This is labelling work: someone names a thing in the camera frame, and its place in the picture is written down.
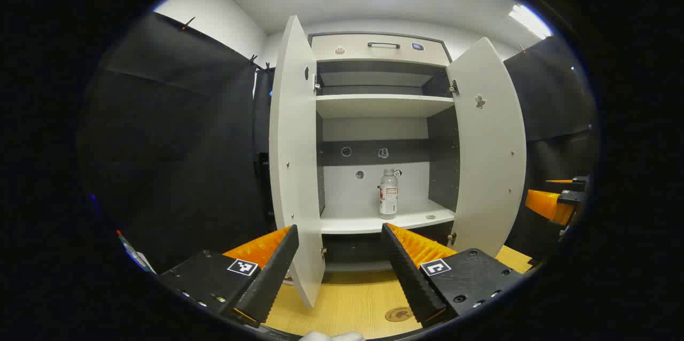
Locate white papers with pens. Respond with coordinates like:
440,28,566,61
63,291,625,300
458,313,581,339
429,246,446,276
116,230,157,274

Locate grey white cabinet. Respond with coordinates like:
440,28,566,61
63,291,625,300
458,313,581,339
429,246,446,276
307,31,461,273

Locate beige cabinet drawer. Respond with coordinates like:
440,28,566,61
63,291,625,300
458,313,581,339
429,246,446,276
312,34,450,67

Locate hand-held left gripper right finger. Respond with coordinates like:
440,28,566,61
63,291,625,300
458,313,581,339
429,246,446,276
381,222,523,328

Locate small ceiling light panel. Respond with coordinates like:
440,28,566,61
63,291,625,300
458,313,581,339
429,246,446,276
508,4,554,40

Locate clear plastic bottle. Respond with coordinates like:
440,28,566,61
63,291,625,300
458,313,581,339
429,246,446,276
378,168,399,217

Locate white cabinet shelf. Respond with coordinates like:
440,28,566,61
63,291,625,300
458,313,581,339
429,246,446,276
320,199,456,235
315,94,455,119

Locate round cork coaster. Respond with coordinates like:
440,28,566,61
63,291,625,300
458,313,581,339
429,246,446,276
385,306,415,323

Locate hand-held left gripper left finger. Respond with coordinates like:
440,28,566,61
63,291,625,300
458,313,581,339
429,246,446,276
158,224,300,328

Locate white door with bar handle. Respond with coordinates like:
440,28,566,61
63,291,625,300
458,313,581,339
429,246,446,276
269,15,325,308

